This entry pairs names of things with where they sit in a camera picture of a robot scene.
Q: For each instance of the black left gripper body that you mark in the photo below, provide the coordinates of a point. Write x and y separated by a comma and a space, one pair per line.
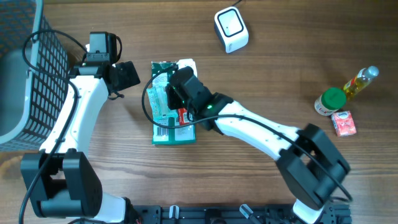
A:
128, 77

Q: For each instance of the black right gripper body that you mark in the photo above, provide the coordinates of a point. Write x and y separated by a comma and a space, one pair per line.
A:
175, 101

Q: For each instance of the light green wipes pack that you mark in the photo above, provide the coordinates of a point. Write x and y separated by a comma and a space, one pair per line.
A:
159, 103

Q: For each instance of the red white stick sachet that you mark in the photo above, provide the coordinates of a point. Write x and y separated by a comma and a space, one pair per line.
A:
182, 116

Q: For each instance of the green gloves package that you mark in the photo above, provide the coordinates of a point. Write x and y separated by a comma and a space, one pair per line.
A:
165, 136

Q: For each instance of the green white round can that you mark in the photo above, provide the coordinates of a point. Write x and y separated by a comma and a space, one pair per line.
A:
330, 101

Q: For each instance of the yellow liquid glass bottle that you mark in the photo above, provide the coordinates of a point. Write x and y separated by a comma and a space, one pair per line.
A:
360, 81

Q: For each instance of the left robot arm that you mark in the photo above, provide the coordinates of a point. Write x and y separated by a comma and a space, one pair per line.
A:
60, 180

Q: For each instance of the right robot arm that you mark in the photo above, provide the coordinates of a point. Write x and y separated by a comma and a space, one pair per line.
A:
307, 160

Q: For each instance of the white barcode scanner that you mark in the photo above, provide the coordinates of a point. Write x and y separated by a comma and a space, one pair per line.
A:
231, 29

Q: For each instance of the grey plastic mesh basket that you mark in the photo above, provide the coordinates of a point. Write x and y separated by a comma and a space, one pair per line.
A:
30, 100

